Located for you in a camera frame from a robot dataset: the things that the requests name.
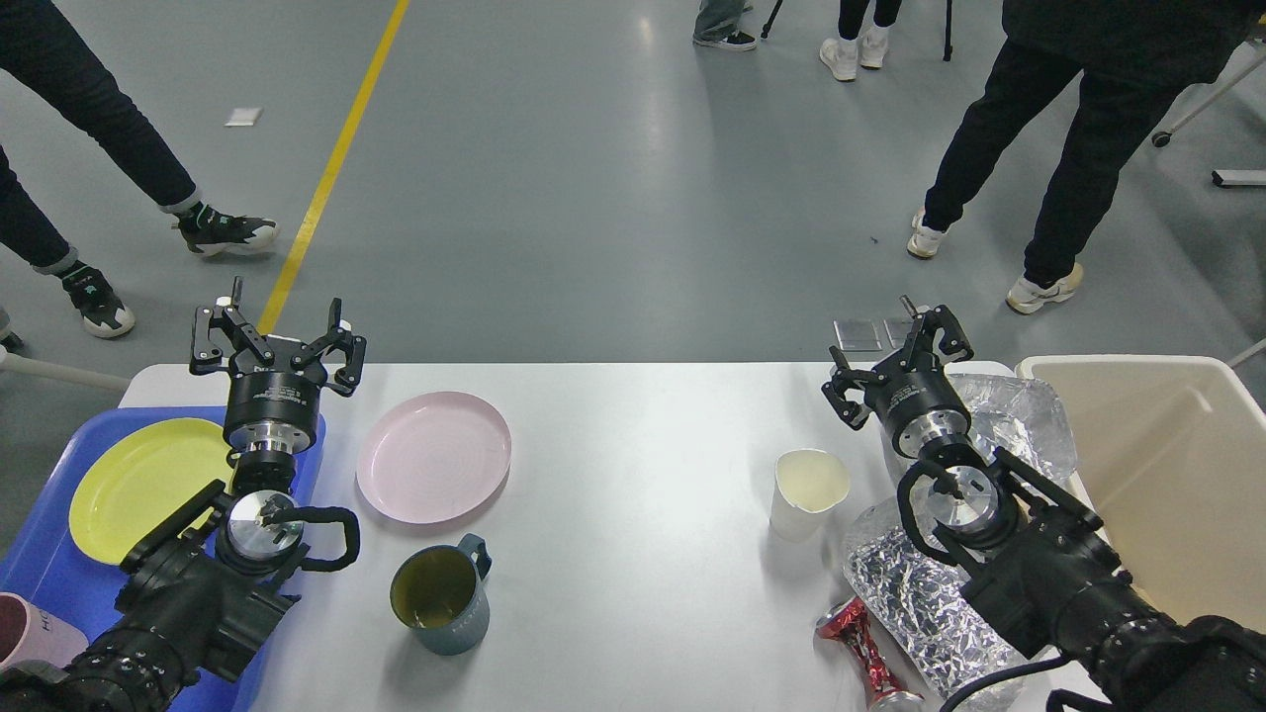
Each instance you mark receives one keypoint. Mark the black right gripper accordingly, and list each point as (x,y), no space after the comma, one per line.
(917,405)

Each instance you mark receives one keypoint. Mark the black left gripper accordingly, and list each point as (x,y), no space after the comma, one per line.
(274,390)

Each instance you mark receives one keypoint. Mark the pink plate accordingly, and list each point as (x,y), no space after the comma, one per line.
(434,458)

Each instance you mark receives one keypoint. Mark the dark blue mug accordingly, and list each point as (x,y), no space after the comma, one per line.
(439,593)

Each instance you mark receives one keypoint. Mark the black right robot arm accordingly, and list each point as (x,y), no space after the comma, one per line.
(1035,568)

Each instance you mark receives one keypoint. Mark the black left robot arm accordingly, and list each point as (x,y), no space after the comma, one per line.
(203,591)

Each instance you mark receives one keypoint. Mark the right metal floor plate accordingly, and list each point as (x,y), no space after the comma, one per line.
(898,330)

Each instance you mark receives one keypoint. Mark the metal floor plate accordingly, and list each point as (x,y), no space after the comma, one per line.
(898,330)
(857,335)

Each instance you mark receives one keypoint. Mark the left metal floor plate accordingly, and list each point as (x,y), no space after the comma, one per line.
(857,335)

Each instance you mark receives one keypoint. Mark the far foil tray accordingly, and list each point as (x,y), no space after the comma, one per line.
(1024,416)

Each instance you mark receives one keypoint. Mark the foil tray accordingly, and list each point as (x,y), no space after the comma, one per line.
(917,600)
(1024,416)

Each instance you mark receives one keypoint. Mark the white paper cup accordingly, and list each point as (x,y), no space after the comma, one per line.
(808,485)

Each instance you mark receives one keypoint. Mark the yellow plate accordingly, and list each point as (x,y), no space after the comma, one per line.
(141,480)

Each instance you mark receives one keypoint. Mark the near foil tray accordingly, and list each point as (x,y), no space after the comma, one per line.
(917,600)

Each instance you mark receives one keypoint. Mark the white chair base left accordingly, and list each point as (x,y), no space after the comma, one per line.
(11,343)

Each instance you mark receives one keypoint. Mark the crushed red can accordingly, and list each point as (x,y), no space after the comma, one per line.
(849,623)

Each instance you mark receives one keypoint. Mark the white paper on floor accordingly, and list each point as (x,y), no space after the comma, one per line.
(243,117)

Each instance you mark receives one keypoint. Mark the beige plastic bin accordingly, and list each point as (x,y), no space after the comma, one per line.
(1172,455)

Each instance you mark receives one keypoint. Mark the person with white sneakers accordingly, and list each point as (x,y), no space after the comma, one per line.
(862,38)

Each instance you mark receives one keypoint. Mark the white chair leg right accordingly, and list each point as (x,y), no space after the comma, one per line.
(1164,135)

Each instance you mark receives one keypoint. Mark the pink mug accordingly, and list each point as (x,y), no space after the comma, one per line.
(30,633)

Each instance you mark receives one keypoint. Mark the white bar on floor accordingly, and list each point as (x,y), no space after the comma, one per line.
(1229,178)

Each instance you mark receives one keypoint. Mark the person in grey jeans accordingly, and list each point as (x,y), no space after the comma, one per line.
(718,25)

